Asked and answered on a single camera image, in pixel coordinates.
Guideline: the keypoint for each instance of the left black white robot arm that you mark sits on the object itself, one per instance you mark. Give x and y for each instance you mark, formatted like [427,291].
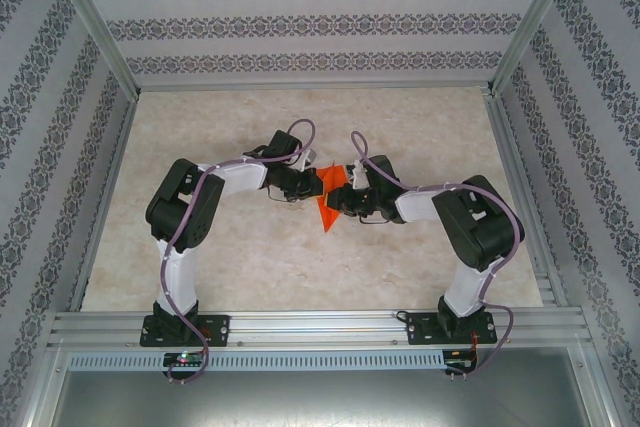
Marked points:
[177,282]

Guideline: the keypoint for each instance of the aluminium mounting rail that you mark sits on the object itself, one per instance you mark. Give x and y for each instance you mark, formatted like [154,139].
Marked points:
[315,327]

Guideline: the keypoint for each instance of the aluminium frame cross bar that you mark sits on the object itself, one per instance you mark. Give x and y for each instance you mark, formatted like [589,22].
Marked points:
[310,85]

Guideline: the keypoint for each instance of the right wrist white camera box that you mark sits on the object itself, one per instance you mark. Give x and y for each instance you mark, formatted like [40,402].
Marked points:
[357,174]

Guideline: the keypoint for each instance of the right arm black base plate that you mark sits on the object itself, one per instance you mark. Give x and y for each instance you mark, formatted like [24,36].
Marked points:
[420,329]

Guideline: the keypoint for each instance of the aluminium side rail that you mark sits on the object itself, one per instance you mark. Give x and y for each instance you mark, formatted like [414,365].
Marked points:
[107,187]
[515,172]

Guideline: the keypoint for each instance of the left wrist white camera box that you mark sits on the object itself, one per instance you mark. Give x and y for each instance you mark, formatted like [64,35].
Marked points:
[308,159]

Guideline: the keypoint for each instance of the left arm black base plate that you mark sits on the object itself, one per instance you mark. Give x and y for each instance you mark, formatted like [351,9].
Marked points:
[220,329]

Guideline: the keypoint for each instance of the orange square paper sheet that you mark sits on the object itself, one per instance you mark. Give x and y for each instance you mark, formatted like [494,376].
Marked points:
[330,219]

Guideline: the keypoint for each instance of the aluminium frame post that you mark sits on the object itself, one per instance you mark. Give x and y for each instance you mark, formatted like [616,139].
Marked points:
[95,22]
[535,17]

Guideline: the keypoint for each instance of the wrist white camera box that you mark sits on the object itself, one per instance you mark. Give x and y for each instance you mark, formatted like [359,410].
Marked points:
[308,159]
[357,174]

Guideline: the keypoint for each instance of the grey sheet metal tray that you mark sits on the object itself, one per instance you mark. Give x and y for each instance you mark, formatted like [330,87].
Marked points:
[320,397]

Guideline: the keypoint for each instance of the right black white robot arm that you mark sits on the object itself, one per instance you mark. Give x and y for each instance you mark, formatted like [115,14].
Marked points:
[467,287]

